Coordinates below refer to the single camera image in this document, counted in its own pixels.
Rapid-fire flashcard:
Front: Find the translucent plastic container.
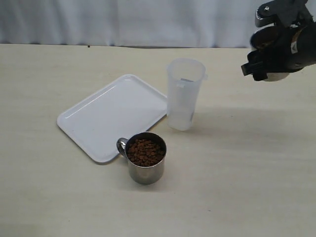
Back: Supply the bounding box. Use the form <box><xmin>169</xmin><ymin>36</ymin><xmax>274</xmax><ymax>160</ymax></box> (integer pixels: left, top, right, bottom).
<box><xmin>167</xmin><ymin>58</ymin><xmax>208</xmax><ymax>131</ymax></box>

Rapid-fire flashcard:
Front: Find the white curtain backdrop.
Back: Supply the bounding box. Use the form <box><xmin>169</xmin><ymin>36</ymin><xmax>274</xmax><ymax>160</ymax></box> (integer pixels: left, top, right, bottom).
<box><xmin>0</xmin><ymin>0</ymin><xmax>262</xmax><ymax>48</ymax></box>

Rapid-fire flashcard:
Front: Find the white plastic tray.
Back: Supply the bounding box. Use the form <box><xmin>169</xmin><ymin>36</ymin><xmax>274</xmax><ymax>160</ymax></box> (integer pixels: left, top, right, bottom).
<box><xmin>57</xmin><ymin>74</ymin><xmax>167</xmax><ymax>163</ymax></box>

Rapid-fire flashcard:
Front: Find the steel mug with pellets left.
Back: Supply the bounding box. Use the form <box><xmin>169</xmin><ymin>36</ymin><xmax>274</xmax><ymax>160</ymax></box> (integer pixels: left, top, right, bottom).
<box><xmin>117</xmin><ymin>131</ymin><xmax>167</xmax><ymax>185</ymax></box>

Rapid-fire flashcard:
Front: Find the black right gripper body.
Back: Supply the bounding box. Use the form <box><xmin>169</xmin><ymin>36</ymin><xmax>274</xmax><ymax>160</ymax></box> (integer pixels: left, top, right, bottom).
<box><xmin>247</xmin><ymin>22</ymin><xmax>316</xmax><ymax>74</ymax></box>

